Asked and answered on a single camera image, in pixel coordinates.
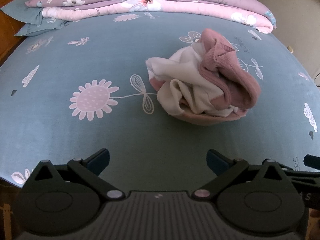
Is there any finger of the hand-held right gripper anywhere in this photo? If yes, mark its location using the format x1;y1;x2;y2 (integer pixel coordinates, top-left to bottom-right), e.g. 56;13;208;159
281;164;320;182
303;154;320;173

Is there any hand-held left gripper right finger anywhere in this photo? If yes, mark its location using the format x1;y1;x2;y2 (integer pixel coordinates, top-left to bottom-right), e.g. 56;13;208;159
191;149;288;201

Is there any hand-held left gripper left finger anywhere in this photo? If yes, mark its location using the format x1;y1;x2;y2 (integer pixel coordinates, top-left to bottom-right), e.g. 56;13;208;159
34;148;125;201

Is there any pink and white sweater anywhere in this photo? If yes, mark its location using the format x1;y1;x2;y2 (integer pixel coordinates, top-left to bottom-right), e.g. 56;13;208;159
146;28;262;126

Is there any blue floral bed sheet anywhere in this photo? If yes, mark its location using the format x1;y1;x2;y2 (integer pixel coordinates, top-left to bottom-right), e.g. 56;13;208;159
0;10;320;189

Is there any pink floral quilt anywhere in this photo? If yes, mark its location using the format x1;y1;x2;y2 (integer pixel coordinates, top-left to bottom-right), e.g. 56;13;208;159
25;0;277;34

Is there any blue pillow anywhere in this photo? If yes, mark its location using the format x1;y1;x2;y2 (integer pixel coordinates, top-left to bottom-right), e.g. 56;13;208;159
1;0;73;37

